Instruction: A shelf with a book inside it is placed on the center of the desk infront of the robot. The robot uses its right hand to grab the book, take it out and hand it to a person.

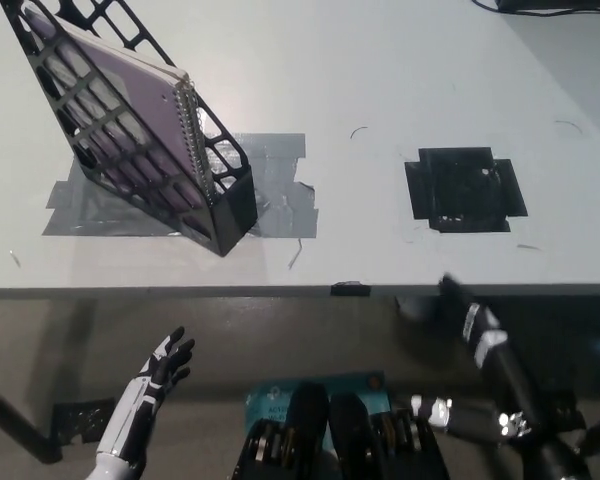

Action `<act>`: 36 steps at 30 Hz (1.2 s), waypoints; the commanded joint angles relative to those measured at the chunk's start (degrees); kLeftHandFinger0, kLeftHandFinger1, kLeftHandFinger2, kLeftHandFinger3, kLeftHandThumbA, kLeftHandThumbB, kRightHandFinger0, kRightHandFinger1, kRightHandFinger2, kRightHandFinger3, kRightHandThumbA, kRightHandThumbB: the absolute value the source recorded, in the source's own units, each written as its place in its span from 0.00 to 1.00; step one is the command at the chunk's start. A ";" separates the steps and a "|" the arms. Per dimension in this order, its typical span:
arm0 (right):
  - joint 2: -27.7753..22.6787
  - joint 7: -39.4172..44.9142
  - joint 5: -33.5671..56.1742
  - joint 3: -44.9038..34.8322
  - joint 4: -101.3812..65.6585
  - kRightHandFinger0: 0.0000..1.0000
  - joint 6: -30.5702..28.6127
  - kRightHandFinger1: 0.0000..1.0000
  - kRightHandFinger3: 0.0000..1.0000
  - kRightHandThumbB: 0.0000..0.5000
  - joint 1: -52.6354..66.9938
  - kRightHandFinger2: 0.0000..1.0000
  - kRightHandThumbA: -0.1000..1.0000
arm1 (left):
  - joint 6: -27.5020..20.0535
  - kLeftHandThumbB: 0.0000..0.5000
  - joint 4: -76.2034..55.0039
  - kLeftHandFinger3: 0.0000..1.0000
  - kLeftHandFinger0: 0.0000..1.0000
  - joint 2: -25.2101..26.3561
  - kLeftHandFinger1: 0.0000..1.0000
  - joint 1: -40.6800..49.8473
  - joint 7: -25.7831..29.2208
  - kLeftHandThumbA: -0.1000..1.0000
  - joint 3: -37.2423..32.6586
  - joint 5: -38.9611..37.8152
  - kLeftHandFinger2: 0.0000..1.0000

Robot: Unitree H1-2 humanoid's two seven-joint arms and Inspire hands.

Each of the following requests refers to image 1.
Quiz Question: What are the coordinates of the black lattice plastic magazine shelf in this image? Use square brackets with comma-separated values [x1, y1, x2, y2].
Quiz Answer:
[0, 0, 259, 259]

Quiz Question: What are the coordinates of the purple spiral notebook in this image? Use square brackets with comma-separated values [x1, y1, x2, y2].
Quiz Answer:
[22, 3, 217, 211]

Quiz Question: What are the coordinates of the grey tape patch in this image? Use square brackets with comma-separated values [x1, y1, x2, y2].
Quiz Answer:
[42, 132, 320, 240]

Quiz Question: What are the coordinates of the black tape square patch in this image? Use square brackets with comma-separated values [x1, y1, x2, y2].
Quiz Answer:
[403, 146, 530, 234]

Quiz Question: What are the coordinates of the black metal table leg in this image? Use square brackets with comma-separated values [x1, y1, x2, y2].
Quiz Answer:
[0, 374, 64, 464]

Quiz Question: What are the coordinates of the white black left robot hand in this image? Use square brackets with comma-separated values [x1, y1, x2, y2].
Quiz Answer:
[97, 326, 197, 465]

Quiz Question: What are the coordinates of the black teal robot torso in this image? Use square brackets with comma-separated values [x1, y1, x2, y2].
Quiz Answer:
[232, 369, 451, 480]

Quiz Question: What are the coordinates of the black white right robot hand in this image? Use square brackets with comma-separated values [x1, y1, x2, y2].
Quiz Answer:
[409, 272, 537, 442]

